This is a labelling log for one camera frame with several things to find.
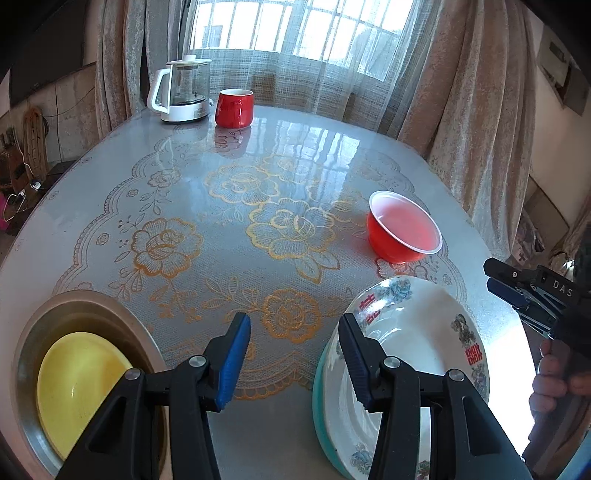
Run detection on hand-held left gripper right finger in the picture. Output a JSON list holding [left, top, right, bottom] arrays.
[[338, 314, 532, 480]]

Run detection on white sheer curtain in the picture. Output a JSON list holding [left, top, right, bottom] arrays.
[[185, 0, 430, 137]]

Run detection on dragon phoenix print plate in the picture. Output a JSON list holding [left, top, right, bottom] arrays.
[[321, 275, 490, 480]]

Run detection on red mug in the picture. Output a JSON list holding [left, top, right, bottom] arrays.
[[215, 89, 254, 128]]

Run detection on hanging woven straw item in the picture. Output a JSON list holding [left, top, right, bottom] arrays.
[[23, 106, 49, 172]]

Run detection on stainless steel bowl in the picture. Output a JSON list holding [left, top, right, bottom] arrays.
[[11, 290, 167, 480]]

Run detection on barred window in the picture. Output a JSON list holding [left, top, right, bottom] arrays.
[[189, 0, 416, 79]]

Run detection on rose print plate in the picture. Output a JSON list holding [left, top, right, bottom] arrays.
[[311, 344, 370, 480]]

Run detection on person's right hand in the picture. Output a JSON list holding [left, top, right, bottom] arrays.
[[529, 339, 591, 416]]

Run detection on cardboard piece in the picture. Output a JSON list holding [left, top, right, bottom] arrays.
[[526, 178, 570, 241]]

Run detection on red plastic bowl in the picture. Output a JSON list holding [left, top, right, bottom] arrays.
[[367, 190, 443, 265]]

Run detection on beige velvet curtain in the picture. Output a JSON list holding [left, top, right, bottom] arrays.
[[95, 0, 195, 139], [397, 0, 539, 232]]

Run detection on wall meter box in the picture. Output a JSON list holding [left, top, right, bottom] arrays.
[[536, 28, 587, 114]]

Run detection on dark flat panel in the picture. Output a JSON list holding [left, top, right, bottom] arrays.
[[9, 0, 99, 100]]

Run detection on lace pattern table cover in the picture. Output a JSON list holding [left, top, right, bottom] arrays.
[[0, 104, 536, 480]]

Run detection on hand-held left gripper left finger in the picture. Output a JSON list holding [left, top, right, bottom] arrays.
[[55, 311, 252, 480]]

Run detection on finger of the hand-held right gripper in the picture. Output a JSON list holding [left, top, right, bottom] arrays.
[[484, 257, 578, 302], [488, 278, 561, 334]]

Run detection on white glass electric kettle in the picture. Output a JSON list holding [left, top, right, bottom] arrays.
[[147, 54, 213, 124]]

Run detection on yellow bowl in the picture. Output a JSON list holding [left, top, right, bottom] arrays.
[[36, 331, 134, 462]]

